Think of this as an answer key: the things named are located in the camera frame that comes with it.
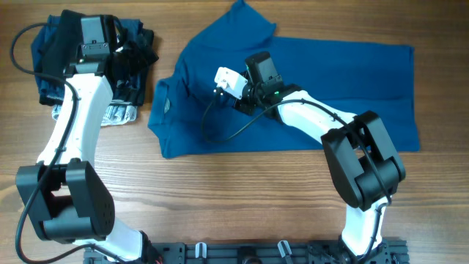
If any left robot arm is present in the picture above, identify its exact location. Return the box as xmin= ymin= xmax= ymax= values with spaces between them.
xmin=15 ymin=15 xmax=162 ymax=263

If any folded light grey garment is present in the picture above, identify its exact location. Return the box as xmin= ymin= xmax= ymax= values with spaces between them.
xmin=51 ymin=103 xmax=139 ymax=128

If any blue polo shirt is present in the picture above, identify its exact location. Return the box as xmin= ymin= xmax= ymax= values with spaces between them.
xmin=148 ymin=1 xmax=420 ymax=158

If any folded dark blue garment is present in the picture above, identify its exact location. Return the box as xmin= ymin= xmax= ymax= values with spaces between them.
xmin=31 ymin=14 xmax=148 ymax=106

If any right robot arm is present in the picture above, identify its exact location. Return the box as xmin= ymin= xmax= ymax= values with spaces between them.
xmin=215 ymin=51 xmax=406 ymax=263

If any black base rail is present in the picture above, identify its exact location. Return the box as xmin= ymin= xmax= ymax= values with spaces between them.
xmin=83 ymin=239 xmax=410 ymax=264

